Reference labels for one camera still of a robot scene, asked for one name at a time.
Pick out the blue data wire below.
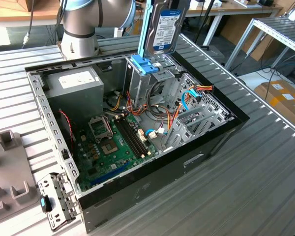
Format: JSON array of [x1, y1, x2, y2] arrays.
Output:
[[145, 88, 203, 138]]

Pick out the red yellow power wire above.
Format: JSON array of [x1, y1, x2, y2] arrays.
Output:
[[167, 83, 216, 131]]

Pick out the hard disk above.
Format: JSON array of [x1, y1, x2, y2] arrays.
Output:
[[137, 0, 189, 60]]

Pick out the gray metal disk bay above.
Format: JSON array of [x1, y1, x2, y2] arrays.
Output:
[[162, 103, 236, 152]]

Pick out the black RAM slot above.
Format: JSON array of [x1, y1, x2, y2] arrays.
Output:
[[117, 119, 141, 159], [122, 118, 147, 156]]

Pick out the gray metal drive cage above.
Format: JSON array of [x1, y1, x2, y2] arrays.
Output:
[[124, 53, 185, 109]]

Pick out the CPU socket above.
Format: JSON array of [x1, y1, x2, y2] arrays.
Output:
[[99, 139, 120, 155]]

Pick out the metal socket cover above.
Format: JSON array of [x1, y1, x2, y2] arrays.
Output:
[[88, 117, 114, 142]]

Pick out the black open PC case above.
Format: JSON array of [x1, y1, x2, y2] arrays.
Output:
[[24, 45, 250, 234]]

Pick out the green motherboard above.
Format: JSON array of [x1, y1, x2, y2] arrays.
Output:
[[73, 114, 160, 192]]

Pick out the blue expansion slot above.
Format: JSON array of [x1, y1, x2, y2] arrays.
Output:
[[89, 161, 132, 187]]

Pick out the gray power supply box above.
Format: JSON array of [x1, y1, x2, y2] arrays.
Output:
[[44, 66, 105, 121]]

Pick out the black case fan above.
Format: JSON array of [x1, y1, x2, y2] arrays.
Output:
[[57, 109, 77, 158]]

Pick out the black tripod stand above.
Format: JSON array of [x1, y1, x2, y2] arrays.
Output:
[[194, 0, 216, 51]]

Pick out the large brown cardboard sheet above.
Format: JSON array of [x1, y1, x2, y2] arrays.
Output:
[[220, 15, 290, 62]]

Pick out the cardboard box white labels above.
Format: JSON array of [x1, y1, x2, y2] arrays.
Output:
[[254, 79, 295, 128]]

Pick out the wooden desk white legs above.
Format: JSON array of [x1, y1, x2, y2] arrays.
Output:
[[0, 6, 64, 22], [135, 0, 285, 47]]

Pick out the gray parts rack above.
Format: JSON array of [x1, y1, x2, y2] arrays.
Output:
[[0, 131, 39, 218]]

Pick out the brown cardboard box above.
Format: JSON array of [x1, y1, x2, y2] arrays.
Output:
[[17, 0, 61, 12]]

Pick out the orange red wire bundle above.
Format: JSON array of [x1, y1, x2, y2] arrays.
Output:
[[125, 90, 148, 118]]

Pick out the black wire bundle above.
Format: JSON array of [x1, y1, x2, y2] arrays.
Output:
[[147, 82, 168, 116]]

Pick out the yellow board power wire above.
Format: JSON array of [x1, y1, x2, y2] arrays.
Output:
[[108, 90, 125, 111]]

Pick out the blue plastic drive bracket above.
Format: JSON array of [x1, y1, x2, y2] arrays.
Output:
[[130, 54, 161, 76]]

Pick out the red fan wire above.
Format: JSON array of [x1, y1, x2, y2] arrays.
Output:
[[58, 110, 77, 148]]

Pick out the perforated metal bracket plate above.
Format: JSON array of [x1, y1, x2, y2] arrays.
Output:
[[37, 172, 79, 233]]

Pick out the round black tool blue ring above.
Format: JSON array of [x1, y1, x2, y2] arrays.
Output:
[[39, 194, 56, 213]]

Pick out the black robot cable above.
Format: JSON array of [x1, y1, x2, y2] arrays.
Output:
[[21, 0, 35, 49]]

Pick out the aluminium frame slat table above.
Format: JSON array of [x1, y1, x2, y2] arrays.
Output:
[[225, 16, 295, 74]]

